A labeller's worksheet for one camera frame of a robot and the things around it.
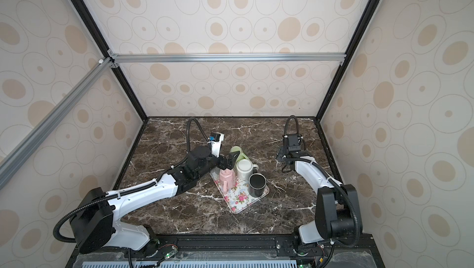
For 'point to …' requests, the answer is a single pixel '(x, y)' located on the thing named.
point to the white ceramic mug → (244, 168)
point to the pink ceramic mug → (227, 179)
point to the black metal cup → (257, 184)
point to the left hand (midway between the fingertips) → (235, 147)
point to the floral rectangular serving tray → (239, 198)
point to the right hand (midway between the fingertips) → (288, 153)
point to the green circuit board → (171, 253)
